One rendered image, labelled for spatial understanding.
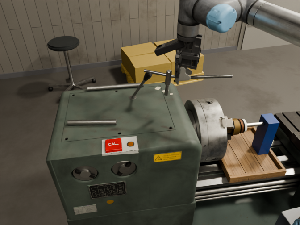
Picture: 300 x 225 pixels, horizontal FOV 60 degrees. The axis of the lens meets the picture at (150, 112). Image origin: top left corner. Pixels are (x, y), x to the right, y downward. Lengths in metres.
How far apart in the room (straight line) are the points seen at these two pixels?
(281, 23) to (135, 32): 3.51
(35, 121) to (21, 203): 1.15
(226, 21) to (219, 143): 0.60
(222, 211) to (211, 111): 0.71
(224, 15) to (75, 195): 0.86
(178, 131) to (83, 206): 0.52
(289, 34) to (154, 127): 0.57
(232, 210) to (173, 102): 0.81
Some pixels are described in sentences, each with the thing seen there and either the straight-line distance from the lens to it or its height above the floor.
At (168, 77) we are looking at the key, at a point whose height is 1.44.
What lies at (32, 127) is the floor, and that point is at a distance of 3.29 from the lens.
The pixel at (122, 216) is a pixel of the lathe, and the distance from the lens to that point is 1.29.
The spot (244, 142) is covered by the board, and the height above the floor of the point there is 0.89.
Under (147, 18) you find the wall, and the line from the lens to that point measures 4.18.
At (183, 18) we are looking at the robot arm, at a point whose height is 1.68.
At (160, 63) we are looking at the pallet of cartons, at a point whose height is 0.39.
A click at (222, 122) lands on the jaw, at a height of 1.20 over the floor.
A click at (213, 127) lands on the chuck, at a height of 1.19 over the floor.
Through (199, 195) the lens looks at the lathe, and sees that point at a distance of 1.47.
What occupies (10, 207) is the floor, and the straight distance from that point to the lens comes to 2.59.
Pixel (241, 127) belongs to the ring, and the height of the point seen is 1.10.
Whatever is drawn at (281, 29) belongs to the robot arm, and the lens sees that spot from 0.81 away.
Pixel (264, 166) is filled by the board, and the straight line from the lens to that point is 1.51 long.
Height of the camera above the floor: 1.94
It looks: 37 degrees down
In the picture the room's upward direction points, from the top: 1 degrees counter-clockwise
